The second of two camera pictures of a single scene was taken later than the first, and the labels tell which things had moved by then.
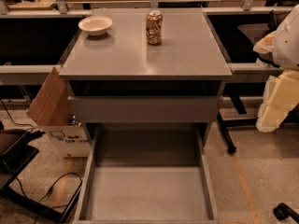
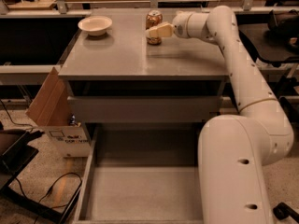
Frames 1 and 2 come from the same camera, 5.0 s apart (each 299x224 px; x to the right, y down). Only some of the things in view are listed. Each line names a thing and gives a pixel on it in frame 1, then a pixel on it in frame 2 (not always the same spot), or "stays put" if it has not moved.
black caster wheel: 283,211 stays put
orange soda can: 154,27 stays put
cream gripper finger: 280,98 to 161,30
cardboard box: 51,110 stays put
